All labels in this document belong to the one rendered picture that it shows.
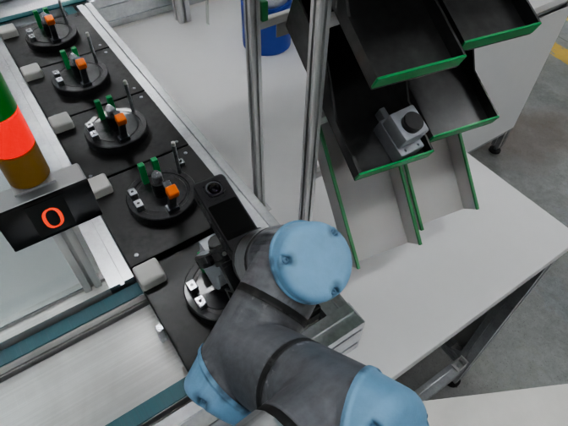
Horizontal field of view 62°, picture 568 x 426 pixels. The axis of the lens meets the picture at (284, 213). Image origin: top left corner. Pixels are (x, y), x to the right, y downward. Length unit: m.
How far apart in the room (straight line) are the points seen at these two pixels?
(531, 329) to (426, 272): 1.14
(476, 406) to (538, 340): 1.20
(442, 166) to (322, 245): 0.58
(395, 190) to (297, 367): 0.57
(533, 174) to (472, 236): 1.61
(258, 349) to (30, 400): 0.57
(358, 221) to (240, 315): 0.47
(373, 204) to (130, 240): 0.46
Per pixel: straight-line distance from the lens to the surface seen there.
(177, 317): 0.83
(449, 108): 0.85
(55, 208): 0.69
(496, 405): 0.96
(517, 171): 2.70
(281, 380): 0.37
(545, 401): 0.99
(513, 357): 2.04
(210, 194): 0.61
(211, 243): 0.73
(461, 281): 1.05
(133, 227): 0.96
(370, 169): 0.73
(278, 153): 1.23
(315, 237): 0.42
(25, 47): 1.58
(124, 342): 0.90
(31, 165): 0.64
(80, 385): 0.89
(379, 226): 0.88
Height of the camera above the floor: 1.69
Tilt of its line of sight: 50 degrees down
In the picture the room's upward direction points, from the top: 1 degrees clockwise
